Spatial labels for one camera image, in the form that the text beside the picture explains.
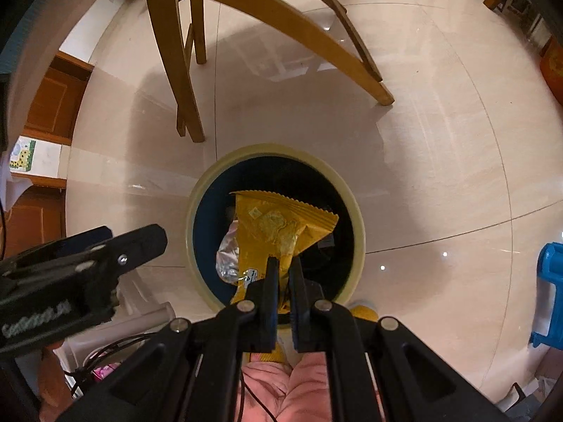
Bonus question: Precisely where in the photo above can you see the leaf pattern teal tablecloth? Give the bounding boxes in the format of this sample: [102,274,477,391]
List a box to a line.
[1,0,70,153]

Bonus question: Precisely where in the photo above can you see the pink trouser legs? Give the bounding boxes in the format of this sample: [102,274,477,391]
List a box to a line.
[242,352,332,421]

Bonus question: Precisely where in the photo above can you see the grey plastic stool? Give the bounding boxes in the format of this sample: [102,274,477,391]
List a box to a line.
[55,270,176,371]

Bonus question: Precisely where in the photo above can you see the blue plastic stool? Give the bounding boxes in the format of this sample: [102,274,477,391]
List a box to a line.
[531,242,562,351]

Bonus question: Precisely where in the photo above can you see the black thin cable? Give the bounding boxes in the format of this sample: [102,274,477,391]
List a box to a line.
[65,332,279,422]

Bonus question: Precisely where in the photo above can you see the brown wooden door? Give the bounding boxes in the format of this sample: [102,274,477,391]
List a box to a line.
[1,51,94,257]

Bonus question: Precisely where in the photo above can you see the wooden table legs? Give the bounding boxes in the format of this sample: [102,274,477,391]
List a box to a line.
[146,0,394,143]

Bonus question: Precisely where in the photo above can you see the yellow snack bag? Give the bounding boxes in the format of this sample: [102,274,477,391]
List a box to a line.
[216,191,339,304]

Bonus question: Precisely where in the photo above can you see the round yellow trash bin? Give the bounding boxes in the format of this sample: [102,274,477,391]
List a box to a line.
[186,144,366,315]

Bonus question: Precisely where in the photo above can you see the red plastic bucket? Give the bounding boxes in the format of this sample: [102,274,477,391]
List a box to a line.
[539,36,563,105]

